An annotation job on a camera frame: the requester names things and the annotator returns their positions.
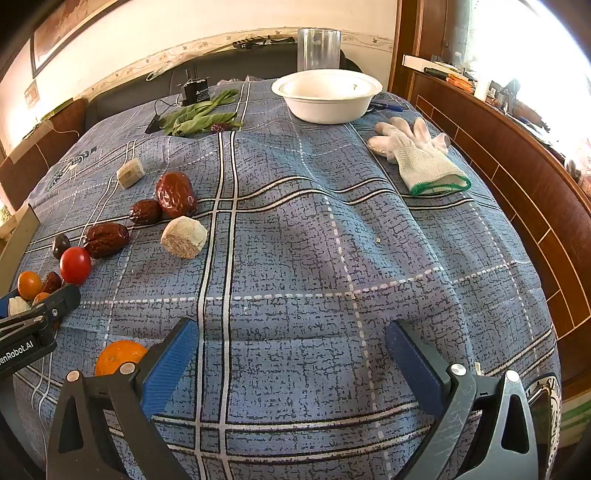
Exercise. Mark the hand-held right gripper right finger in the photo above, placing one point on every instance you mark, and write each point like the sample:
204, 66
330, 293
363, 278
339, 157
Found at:
413, 364

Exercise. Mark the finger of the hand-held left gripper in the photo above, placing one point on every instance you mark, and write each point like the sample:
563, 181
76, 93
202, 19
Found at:
8, 305
64, 300

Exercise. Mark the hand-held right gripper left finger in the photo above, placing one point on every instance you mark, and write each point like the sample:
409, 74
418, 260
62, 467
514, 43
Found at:
168, 364

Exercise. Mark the small white chunk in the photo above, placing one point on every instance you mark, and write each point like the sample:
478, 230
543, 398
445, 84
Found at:
18, 307

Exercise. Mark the large red date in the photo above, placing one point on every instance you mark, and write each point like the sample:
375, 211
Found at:
175, 194

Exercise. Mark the red cherry tomato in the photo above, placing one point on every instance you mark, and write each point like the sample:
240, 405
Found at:
75, 265

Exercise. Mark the orange mandarin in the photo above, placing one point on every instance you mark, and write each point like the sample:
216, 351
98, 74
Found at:
117, 355

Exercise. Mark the small dark fruit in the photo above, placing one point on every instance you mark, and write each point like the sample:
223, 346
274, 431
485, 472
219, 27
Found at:
60, 247

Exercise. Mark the grey board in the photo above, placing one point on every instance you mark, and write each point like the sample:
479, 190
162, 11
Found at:
21, 244

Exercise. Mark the wrinkled red date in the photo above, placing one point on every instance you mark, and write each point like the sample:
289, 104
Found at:
106, 240

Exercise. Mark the medium dark red date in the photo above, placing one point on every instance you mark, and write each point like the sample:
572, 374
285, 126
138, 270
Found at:
145, 212

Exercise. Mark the large beige chunk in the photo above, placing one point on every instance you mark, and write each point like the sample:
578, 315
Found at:
183, 237

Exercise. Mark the small beige cube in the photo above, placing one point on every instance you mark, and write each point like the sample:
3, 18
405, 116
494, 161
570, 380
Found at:
130, 173

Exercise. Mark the brown wooden side board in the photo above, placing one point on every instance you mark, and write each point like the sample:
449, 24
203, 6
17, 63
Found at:
46, 143

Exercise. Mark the blue plaid tablecloth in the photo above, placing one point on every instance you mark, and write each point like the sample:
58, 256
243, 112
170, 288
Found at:
300, 230

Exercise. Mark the brown wooden panel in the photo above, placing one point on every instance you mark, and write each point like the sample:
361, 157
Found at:
517, 184

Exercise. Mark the white knit glove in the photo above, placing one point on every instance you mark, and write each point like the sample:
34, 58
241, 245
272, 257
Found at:
425, 157

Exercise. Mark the green leafy vegetable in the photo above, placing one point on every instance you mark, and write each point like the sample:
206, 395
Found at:
194, 121

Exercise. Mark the black power adapter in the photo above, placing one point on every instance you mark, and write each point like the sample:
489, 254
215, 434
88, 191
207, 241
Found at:
196, 94

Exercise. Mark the blue pen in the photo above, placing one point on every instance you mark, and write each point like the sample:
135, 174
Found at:
388, 106

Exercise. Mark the white paper bowl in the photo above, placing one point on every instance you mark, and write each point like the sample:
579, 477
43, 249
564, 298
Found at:
323, 108

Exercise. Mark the small white bottle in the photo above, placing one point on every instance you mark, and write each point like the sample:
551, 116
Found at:
483, 87

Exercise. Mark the white flat box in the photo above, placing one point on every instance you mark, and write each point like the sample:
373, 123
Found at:
422, 63

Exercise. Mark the dark grey upholstered headboard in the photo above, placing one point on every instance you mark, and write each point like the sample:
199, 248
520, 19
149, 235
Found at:
258, 64

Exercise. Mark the black object on headboard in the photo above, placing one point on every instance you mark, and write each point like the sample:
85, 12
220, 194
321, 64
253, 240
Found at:
258, 42

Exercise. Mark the clear plastic cup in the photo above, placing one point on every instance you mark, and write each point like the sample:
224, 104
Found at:
318, 50

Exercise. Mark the small red wall sticker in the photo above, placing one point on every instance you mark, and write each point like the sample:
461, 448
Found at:
31, 93

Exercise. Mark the framed wall picture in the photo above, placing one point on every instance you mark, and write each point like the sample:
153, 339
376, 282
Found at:
69, 27

